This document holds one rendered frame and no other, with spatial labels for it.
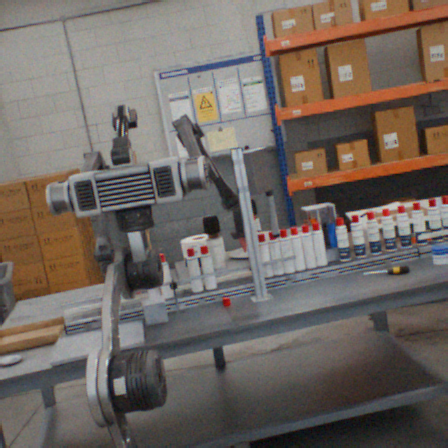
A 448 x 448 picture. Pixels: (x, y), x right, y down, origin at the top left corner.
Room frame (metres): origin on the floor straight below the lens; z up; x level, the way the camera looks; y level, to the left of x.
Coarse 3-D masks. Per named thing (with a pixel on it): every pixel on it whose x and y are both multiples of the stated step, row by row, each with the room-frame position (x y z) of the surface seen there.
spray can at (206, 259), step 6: (204, 246) 2.99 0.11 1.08; (204, 252) 2.98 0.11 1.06; (204, 258) 2.97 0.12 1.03; (210, 258) 2.98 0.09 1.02; (204, 264) 2.98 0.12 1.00; (210, 264) 2.98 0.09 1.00; (204, 270) 2.98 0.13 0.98; (210, 270) 2.97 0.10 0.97; (210, 282) 2.97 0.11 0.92; (216, 282) 3.00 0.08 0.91; (210, 288) 2.97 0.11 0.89; (216, 288) 2.98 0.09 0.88
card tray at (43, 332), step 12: (36, 324) 3.03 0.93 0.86; (48, 324) 3.04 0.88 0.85; (60, 324) 3.04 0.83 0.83; (0, 336) 3.01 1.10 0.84; (12, 336) 2.99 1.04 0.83; (24, 336) 2.95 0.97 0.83; (36, 336) 2.92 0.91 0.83; (48, 336) 2.79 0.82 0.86; (60, 336) 2.85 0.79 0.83; (0, 348) 2.76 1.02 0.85; (12, 348) 2.77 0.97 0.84; (24, 348) 2.77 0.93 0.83
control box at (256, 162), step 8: (248, 152) 2.85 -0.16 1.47; (256, 152) 2.89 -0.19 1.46; (264, 152) 2.97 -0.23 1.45; (248, 160) 2.86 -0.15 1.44; (256, 160) 2.88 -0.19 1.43; (264, 160) 2.96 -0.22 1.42; (248, 168) 2.86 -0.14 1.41; (256, 168) 2.87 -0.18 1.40; (264, 168) 2.94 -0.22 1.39; (248, 176) 2.86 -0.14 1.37; (256, 176) 2.86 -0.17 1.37; (264, 176) 2.93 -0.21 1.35; (248, 184) 2.86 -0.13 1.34; (256, 184) 2.85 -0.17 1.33; (264, 184) 2.92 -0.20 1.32; (272, 184) 2.99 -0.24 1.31; (256, 192) 2.85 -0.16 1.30; (264, 192) 2.90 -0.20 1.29
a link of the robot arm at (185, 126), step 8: (176, 120) 2.92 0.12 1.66; (184, 120) 2.90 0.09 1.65; (192, 120) 2.99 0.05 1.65; (176, 128) 2.91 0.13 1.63; (184, 128) 2.86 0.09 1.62; (192, 128) 2.93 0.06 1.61; (184, 136) 2.82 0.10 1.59; (192, 136) 2.81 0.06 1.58; (184, 144) 2.80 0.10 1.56; (192, 144) 2.77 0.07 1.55; (192, 152) 2.73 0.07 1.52; (200, 152) 2.75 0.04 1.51; (208, 160) 2.66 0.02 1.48; (208, 168) 2.61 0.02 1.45; (216, 176) 2.62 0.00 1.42
